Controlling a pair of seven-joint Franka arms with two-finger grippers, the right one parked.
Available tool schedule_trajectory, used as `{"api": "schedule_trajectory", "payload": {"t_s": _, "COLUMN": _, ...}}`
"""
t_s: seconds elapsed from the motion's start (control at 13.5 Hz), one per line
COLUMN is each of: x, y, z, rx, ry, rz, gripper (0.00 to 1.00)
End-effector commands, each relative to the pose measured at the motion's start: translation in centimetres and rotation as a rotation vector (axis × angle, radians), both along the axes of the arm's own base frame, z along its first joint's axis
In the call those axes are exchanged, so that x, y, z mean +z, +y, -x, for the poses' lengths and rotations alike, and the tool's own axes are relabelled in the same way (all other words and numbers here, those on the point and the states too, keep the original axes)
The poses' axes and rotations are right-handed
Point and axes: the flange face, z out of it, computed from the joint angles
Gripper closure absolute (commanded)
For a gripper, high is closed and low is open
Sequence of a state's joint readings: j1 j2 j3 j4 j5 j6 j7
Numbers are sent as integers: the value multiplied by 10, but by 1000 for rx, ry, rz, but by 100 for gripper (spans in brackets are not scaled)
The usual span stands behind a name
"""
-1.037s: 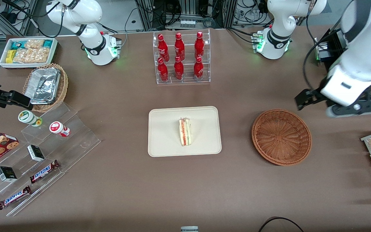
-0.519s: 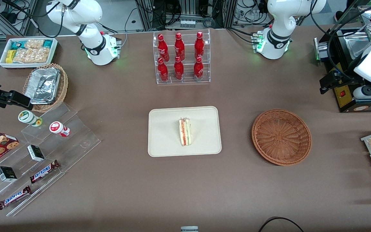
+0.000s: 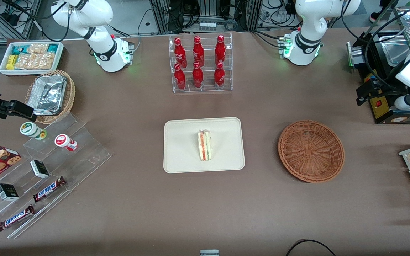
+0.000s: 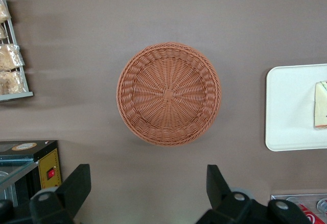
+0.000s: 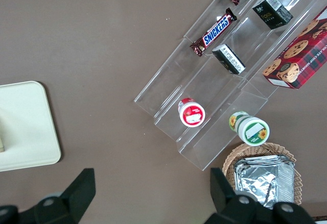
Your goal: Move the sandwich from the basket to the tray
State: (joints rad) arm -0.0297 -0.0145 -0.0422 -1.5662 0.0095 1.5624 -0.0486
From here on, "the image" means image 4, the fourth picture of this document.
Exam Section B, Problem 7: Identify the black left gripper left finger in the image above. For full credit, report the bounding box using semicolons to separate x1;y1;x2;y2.
29;164;92;224

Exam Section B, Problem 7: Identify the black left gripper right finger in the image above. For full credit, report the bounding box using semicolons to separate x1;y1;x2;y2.
196;164;256;224

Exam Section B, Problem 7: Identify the triangular sandwich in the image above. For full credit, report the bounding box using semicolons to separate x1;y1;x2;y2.
313;80;327;130

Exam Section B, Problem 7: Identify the round brown wicker basket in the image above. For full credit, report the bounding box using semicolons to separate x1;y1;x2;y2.
116;42;222;147

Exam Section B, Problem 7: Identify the cream rectangular tray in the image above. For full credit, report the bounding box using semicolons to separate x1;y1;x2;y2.
265;63;327;153

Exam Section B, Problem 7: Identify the tray of packaged snacks right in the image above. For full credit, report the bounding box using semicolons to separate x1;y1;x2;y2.
0;0;34;102

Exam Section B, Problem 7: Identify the black food warmer cabinet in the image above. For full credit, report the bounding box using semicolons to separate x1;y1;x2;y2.
0;139;62;208

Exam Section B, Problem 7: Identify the clear acrylic bottle rack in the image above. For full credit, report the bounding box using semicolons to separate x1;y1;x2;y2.
270;194;327;224

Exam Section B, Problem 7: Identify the red cola bottle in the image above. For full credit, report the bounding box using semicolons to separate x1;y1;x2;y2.
297;203;325;224

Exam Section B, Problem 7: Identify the clear bagged pastry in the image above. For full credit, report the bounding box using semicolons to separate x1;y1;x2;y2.
0;43;25;71
0;0;12;23
0;71;27;95

